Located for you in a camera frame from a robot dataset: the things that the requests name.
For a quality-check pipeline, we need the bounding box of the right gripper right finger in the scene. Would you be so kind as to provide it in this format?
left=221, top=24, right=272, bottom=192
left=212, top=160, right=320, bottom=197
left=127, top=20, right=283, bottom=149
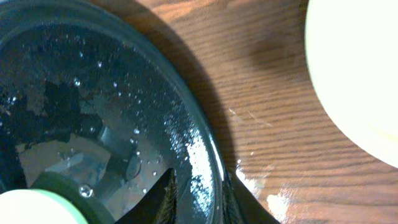
left=223, top=172, right=280, bottom=224

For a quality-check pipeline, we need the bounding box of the round black serving tray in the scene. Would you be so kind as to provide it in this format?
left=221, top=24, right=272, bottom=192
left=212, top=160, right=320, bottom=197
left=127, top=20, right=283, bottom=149
left=1, top=1, right=224, bottom=223

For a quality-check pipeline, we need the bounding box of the yellow plate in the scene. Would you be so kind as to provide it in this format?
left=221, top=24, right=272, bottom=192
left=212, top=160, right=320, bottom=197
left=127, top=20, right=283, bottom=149
left=305, top=0, right=397, bottom=166

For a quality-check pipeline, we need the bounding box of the light blue plate front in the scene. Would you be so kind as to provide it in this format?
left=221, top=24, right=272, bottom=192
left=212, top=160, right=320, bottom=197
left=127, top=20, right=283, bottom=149
left=1, top=189, right=88, bottom=224

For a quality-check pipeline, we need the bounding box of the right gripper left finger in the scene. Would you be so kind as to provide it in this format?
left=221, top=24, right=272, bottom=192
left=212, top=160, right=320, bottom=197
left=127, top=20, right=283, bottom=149
left=115, top=168, right=178, bottom=224

